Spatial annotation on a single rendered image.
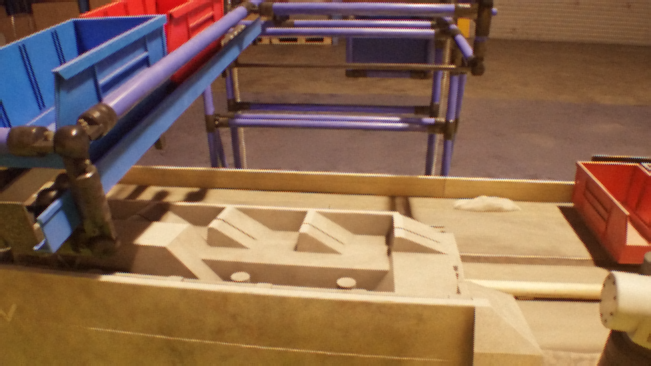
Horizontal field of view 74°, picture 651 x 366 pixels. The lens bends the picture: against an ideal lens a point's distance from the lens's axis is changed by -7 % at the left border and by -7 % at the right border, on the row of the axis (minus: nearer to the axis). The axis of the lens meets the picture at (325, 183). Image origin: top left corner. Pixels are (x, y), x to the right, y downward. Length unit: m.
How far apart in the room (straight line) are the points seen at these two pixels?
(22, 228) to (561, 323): 0.95
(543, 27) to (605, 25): 1.40
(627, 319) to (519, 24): 10.79
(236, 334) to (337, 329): 0.14
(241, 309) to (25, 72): 0.45
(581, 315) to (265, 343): 0.69
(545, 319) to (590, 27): 10.92
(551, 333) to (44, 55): 1.03
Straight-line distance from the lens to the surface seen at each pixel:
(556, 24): 11.51
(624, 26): 12.14
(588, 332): 1.07
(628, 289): 0.58
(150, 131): 0.71
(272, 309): 0.65
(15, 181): 0.67
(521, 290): 1.08
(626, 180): 1.58
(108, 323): 0.76
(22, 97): 0.75
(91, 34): 0.85
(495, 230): 1.33
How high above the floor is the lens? 1.40
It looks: 25 degrees down
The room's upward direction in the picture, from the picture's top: 1 degrees counter-clockwise
